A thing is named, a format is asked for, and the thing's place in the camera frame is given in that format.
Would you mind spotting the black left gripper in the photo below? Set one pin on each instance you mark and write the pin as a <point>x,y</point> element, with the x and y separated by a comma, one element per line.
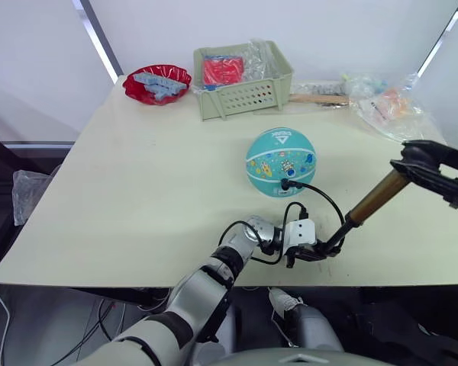
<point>305,253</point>

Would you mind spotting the bronze hand pump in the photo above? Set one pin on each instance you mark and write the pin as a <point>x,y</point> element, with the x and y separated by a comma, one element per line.
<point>374,198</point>

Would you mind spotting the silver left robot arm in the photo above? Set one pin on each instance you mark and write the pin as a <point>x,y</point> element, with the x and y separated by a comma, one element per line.
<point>198,293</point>

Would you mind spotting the teal printed ball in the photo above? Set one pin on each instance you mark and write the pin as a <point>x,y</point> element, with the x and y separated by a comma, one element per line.
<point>280,160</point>

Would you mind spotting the clear bag of colourful items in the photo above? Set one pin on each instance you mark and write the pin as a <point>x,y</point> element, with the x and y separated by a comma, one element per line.
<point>393,108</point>

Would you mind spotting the silver rounded robot part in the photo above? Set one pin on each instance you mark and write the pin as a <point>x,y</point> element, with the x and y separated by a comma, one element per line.
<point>315,328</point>

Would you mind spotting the wooden stick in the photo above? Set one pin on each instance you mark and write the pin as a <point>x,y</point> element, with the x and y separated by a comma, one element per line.
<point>320,99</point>

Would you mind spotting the clear pack of dark parts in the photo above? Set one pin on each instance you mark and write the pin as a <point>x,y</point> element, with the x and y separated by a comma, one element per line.
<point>317,88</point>

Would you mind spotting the pale green perforated basket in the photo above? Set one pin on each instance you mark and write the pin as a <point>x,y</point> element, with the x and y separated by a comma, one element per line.
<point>236,101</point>

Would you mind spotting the crumpled clear plastic bag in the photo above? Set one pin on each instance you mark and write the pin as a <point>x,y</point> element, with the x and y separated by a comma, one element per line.
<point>259,57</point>

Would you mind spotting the red packet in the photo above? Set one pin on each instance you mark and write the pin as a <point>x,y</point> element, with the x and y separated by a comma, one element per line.
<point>223,70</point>

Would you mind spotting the light blue plastic pieces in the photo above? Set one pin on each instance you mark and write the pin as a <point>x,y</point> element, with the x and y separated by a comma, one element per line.
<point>162,85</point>

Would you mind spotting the red plastic bowl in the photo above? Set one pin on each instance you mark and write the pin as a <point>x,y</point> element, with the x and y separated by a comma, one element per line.
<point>137,89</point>

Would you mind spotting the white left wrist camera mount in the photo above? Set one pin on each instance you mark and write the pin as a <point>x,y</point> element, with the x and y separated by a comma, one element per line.
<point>303,230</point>

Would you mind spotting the grey window frame post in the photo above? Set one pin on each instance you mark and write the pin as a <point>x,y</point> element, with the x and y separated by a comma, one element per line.
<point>440,36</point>
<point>101,38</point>

